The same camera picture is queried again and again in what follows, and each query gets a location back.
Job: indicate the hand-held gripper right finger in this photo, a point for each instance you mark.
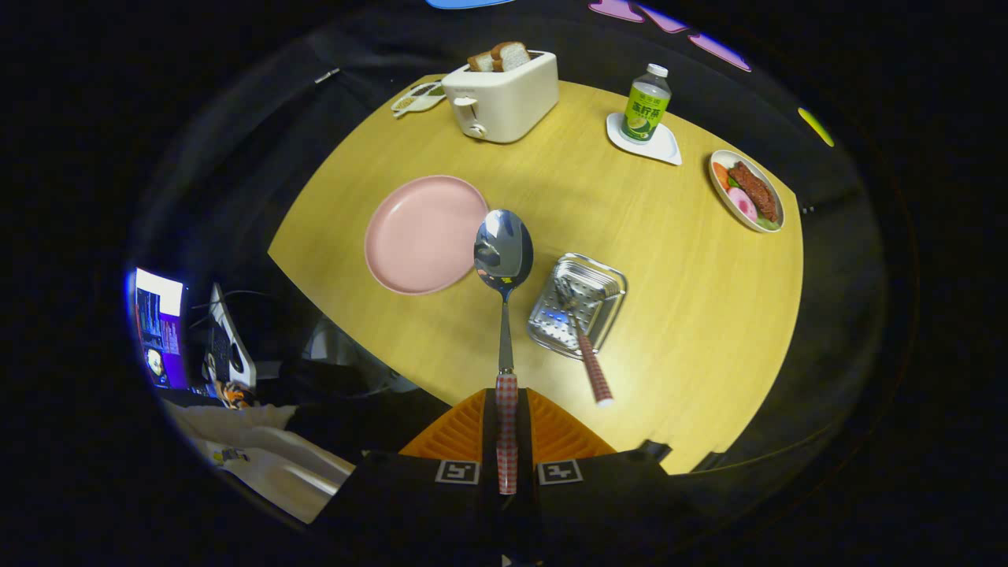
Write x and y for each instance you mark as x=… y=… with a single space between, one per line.
x=524 y=425

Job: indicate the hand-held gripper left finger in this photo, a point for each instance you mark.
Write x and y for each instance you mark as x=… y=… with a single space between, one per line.
x=488 y=425

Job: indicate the perforated metal tray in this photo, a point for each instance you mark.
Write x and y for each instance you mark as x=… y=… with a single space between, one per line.
x=550 y=319

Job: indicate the dark cloth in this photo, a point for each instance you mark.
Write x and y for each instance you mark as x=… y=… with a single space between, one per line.
x=346 y=425

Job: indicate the pink plate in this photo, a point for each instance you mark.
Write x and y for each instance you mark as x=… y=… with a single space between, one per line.
x=425 y=236

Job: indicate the person's white clothing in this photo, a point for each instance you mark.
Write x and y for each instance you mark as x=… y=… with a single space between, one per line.
x=268 y=472

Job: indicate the white plate of food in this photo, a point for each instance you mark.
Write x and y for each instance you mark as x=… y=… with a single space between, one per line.
x=720 y=201

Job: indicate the white coaster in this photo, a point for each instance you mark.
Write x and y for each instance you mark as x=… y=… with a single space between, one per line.
x=665 y=151

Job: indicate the pink ham slice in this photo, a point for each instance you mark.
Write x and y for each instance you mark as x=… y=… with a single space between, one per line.
x=742 y=205

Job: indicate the green vegetable piece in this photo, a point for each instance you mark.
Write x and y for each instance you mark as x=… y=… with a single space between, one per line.
x=768 y=224

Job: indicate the orange carrot piece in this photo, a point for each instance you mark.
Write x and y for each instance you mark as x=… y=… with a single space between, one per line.
x=720 y=175

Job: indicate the white toaster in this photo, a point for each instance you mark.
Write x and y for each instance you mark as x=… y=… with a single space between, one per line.
x=512 y=102

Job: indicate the brown meat piece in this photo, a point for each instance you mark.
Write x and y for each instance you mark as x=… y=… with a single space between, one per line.
x=754 y=191

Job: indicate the small white divided dish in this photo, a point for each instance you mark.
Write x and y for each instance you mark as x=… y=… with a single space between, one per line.
x=417 y=101

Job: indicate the green label drink bottle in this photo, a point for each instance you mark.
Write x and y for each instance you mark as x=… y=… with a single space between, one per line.
x=646 y=110

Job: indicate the computer monitor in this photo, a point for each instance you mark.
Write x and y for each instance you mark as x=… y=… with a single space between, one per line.
x=161 y=331

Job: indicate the small bread slice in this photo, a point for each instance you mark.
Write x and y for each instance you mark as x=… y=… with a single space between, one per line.
x=480 y=61

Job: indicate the large bread slice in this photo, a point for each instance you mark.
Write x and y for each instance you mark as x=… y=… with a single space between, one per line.
x=513 y=57

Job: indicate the silver cloth clip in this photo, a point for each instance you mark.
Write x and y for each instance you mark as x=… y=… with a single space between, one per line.
x=327 y=75

